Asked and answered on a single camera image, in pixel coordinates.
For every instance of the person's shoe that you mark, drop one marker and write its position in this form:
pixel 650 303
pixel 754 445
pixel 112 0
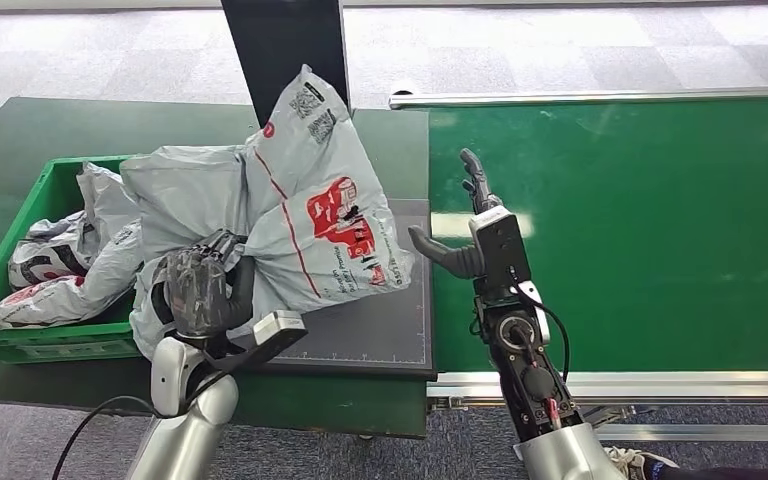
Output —
pixel 629 458

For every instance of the black scanner column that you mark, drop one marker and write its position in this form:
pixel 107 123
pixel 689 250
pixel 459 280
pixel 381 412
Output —
pixel 278 46

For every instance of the grey package with red print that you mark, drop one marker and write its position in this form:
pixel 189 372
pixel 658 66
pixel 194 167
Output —
pixel 304 192

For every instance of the wide silver conveyor frame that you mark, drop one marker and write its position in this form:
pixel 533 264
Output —
pixel 689 385

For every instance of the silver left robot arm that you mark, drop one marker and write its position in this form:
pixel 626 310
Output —
pixel 188 424

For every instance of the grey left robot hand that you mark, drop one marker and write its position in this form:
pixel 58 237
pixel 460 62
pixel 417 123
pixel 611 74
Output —
pixel 202 291

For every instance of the green plastic crate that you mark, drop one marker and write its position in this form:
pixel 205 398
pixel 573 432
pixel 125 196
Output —
pixel 0 344

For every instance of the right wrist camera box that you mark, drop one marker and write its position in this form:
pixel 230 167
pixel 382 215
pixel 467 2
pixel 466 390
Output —
pixel 503 248

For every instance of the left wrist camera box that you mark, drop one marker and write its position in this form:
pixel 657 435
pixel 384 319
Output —
pixel 278 328

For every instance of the grey package with black print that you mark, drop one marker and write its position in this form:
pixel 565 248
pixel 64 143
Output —
pixel 43 262

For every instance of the black scanner base plate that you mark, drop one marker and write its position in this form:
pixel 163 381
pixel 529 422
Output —
pixel 371 331

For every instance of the dark green table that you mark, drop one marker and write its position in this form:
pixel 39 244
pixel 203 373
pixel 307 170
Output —
pixel 92 126

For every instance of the long grey red-printed package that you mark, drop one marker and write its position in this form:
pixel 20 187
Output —
pixel 72 291

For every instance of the green conveyor belt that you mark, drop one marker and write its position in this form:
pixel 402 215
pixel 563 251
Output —
pixel 656 232

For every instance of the thin silver conveyor rail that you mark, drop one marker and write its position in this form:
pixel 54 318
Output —
pixel 589 97

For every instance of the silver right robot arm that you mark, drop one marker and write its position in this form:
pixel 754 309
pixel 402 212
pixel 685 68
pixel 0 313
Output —
pixel 543 411

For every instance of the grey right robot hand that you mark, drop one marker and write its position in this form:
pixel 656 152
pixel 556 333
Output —
pixel 453 260

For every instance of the plain grey crumpled package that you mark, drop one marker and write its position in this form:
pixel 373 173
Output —
pixel 102 199

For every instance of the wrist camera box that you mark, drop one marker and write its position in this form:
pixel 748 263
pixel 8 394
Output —
pixel 278 328
pixel 503 248

